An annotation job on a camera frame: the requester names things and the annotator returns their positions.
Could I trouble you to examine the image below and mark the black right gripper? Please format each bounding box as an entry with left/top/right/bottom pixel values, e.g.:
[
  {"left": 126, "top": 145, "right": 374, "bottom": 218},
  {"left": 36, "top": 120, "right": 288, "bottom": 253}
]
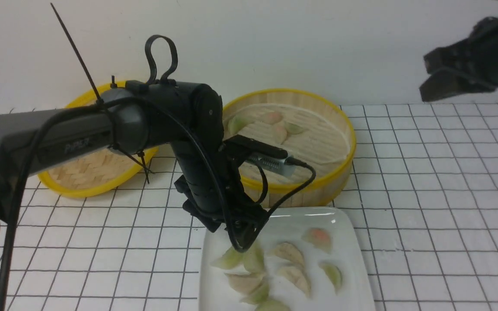
[{"left": 419, "top": 16, "right": 498, "bottom": 102}]

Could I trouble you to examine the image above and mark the green dumpling steamer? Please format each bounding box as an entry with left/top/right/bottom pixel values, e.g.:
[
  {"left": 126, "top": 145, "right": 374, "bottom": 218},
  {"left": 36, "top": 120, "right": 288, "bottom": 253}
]
[
  {"left": 227, "top": 115, "right": 255, "bottom": 136},
  {"left": 210, "top": 247, "right": 243, "bottom": 270},
  {"left": 284, "top": 122, "right": 307, "bottom": 135}
]

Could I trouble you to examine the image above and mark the pink dumpling on plate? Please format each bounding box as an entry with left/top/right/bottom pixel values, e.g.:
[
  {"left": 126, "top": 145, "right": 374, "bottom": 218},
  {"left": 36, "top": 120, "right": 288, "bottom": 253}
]
[{"left": 302, "top": 228, "right": 332, "bottom": 254}]

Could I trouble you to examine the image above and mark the beige dumpling plate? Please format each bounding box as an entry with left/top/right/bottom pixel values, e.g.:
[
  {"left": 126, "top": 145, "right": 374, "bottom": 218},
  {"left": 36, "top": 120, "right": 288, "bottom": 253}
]
[
  {"left": 275, "top": 264, "right": 312, "bottom": 299},
  {"left": 224, "top": 273, "right": 265, "bottom": 295},
  {"left": 268, "top": 242, "right": 306, "bottom": 267}
]

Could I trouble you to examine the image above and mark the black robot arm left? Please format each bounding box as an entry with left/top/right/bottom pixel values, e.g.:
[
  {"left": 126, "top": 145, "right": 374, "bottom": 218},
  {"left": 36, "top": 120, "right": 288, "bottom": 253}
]
[{"left": 0, "top": 79, "right": 288, "bottom": 252}]

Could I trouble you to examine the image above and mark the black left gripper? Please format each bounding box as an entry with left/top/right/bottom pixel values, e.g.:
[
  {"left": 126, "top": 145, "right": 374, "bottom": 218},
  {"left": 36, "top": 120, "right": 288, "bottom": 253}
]
[{"left": 171, "top": 140, "right": 271, "bottom": 253}]

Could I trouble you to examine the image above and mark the black camera cable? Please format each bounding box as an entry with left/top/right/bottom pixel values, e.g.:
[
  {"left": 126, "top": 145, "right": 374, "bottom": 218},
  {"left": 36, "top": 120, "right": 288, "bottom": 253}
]
[{"left": 0, "top": 97, "right": 317, "bottom": 311}]

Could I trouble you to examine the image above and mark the pink dumpling steamer middle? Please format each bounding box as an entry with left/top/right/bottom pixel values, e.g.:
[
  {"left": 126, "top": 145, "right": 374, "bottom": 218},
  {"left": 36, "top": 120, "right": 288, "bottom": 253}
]
[{"left": 271, "top": 122, "right": 288, "bottom": 145}]

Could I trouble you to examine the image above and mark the beige dumpling plate upper centre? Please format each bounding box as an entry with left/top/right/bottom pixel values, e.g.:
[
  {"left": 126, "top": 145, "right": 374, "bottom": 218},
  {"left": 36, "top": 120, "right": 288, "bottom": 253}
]
[{"left": 268, "top": 242, "right": 306, "bottom": 267}]

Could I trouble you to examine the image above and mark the beige dumpling plate left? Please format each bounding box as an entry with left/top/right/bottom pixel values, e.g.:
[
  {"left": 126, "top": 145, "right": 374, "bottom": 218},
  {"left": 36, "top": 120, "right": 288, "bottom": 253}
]
[{"left": 224, "top": 273, "right": 265, "bottom": 295}]

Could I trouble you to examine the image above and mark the green dumpling plate bottom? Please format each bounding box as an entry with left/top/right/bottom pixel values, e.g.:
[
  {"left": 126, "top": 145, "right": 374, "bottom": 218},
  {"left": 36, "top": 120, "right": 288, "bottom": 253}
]
[{"left": 255, "top": 298, "right": 291, "bottom": 311}]

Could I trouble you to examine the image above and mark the pink dumpling steamer top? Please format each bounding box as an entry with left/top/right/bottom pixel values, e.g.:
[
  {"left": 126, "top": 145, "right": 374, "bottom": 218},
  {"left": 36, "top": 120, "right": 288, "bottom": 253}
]
[{"left": 258, "top": 111, "right": 283, "bottom": 125}]

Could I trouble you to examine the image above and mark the green dumpling plate right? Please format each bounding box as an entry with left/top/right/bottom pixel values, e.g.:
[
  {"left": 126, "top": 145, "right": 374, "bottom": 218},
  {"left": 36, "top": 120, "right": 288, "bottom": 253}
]
[{"left": 319, "top": 262, "right": 343, "bottom": 295}]

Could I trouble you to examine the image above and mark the green dumpling plate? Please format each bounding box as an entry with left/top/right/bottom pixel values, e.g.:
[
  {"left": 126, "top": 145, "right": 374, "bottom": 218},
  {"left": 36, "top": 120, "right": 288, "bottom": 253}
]
[
  {"left": 239, "top": 281, "right": 270, "bottom": 305},
  {"left": 242, "top": 241, "right": 265, "bottom": 273},
  {"left": 319, "top": 262, "right": 343, "bottom": 295},
  {"left": 255, "top": 298, "right": 291, "bottom": 311}
]

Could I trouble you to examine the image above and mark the white square ceramic plate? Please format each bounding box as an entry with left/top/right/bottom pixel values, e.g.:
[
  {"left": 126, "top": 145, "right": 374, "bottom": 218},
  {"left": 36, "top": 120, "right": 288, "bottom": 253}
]
[{"left": 199, "top": 207, "right": 376, "bottom": 311}]

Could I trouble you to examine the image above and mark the yellow rimmed bamboo steamer lid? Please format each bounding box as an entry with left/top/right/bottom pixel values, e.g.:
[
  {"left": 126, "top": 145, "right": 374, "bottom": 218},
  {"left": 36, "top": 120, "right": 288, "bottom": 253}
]
[{"left": 37, "top": 81, "right": 160, "bottom": 199}]

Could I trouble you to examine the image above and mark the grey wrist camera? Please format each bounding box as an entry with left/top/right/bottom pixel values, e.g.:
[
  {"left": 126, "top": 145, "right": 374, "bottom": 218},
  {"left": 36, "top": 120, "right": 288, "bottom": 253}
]
[{"left": 223, "top": 135, "right": 296, "bottom": 177}]

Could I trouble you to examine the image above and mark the yellow rimmed bamboo steamer basket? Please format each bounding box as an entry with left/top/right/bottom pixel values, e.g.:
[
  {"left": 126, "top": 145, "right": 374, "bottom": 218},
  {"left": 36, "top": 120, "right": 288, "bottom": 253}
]
[{"left": 223, "top": 89, "right": 357, "bottom": 207}]

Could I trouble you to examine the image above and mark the green dumpling plate upper left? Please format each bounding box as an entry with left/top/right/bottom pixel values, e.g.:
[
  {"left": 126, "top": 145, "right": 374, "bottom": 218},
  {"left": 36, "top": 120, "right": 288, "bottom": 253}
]
[{"left": 242, "top": 241, "right": 265, "bottom": 273}]

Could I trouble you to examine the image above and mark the black cable tie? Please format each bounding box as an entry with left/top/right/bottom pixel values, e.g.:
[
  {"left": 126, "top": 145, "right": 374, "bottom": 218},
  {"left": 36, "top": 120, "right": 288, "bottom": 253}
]
[{"left": 50, "top": 2, "right": 151, "bottom": 183}]

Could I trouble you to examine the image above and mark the pink dumpling steamer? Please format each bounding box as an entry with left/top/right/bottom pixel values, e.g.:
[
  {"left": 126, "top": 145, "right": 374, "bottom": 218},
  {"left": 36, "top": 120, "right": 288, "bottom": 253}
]
[
  {"left": 258, "top": 111, "right": 283, "bottom": 125},
  {"left": 271, "top": 122, "right": 288, "bottom": 145}
]

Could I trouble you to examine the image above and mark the green dumpling plate lower left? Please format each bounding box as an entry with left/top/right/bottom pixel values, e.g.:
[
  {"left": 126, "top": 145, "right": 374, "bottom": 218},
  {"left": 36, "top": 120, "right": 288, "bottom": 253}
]
[{"left": 239, "top": 281, "right": 270, "bottom": 305}]

